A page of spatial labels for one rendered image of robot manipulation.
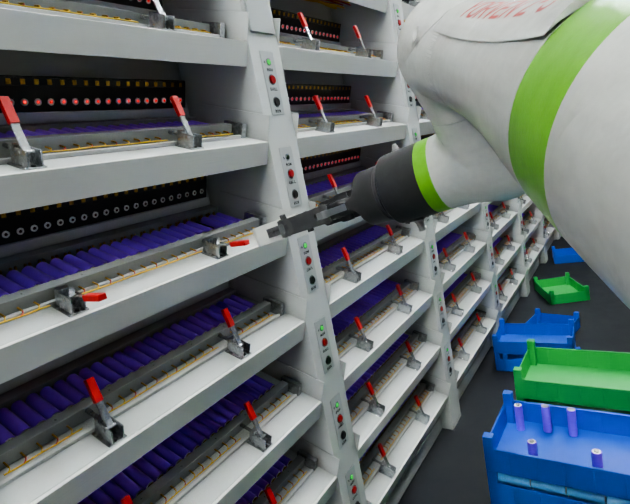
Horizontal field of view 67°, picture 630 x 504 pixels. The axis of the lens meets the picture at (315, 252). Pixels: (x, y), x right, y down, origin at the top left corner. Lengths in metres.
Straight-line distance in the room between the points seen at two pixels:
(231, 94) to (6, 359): 0.63
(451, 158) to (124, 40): 0.50
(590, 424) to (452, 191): 0.82
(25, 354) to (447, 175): 0.53
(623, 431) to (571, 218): 1.10
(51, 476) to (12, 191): 0.35
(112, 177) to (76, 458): 0.38
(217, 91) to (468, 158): 0.63
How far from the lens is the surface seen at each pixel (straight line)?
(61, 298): 0.70
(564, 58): 0.21
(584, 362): 1.55
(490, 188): 0.55
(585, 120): 0.18
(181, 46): 0.87
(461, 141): 0.53
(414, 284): 1.64
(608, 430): 1.28
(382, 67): 1.49
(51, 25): 0.74
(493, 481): 1.18
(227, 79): 1.02
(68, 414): 0.77
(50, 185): 0.68
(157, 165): 0.77
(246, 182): 1.01
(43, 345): 0.67
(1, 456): 0.75
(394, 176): 0.59
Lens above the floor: 1.02
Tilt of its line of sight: 11 degrees down
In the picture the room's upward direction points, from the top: 11 degrees counter-clockwise
